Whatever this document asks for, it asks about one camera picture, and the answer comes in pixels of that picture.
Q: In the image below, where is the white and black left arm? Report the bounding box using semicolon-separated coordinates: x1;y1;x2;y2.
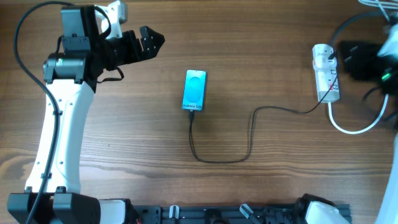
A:
7;1;165;223

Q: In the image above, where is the Galaxy smartphone with cyan screen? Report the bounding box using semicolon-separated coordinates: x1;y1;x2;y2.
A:
182;70;207;111

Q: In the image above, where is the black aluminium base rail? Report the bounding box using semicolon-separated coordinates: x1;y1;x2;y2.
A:
124;203;352;224

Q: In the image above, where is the black USB charging cable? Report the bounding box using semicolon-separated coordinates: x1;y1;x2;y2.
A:
188;49;339;164

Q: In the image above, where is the white charger plug adapter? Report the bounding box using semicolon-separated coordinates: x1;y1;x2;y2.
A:
313;55;337;71

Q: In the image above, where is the white power strip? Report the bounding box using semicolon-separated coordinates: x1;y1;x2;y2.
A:
312;44;340;103

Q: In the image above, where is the white power strip cable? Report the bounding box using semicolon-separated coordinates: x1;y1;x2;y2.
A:
327;0;398;135

